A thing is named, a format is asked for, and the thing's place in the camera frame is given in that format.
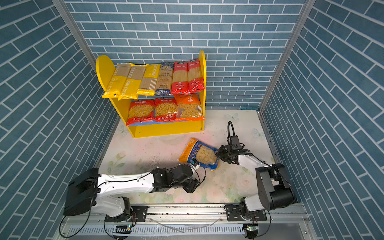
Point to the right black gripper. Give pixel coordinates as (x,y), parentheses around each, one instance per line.
(219,153)

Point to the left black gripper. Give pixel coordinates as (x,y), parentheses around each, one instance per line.
(193,185)

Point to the blue orange shell pasta bag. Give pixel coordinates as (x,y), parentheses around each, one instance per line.
(201,153)

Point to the orange macaroni bag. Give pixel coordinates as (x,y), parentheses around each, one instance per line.
(189,108)

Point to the red spaghetti bag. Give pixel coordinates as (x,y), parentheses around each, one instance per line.
(180,79)
(195,77)

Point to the red macaroni bag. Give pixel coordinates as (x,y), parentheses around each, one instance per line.
(165,110)
(141,111)

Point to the blue spaghetti bag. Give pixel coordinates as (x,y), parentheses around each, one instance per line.
(164,81)

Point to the yellow spaghetti bag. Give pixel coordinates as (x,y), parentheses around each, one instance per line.
(133,82)
(117,81)
(149,80)

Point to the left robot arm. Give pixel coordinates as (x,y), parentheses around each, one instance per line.
(106,194)

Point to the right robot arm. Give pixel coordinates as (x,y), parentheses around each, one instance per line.
(274,190)

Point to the yellow shelf with coloured boards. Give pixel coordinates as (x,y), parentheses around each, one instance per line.
(105,69)

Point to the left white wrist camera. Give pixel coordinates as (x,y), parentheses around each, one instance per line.
(195,163)

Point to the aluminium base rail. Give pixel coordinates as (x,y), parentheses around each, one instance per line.
(192,222)

